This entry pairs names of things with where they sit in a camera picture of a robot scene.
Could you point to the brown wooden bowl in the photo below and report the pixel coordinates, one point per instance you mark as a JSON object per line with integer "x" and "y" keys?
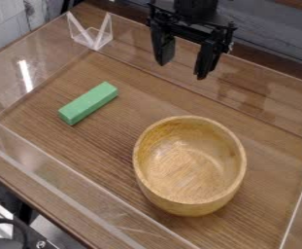
{"x": 189, "y": 164}

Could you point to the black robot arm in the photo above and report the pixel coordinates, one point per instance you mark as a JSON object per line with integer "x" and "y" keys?
{"x": 193, "y": 21}

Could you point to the black metal bracket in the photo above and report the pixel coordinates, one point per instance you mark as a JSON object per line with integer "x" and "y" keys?
{"x": 36, "y": 240}

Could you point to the green rectangular block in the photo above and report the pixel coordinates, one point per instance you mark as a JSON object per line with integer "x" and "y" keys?
{"x": 86, "y": 103}

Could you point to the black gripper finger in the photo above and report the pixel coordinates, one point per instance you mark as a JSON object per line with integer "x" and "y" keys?
{"x": 162, "y": 43}
{"x": 207, "y": 59}

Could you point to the clear acrylic tray enclosure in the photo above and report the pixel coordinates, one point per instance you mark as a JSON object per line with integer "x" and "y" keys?
{"x": 70, "y": 170}

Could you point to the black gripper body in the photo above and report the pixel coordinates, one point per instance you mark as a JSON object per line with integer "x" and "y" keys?
{"x": 193, "y": 20}

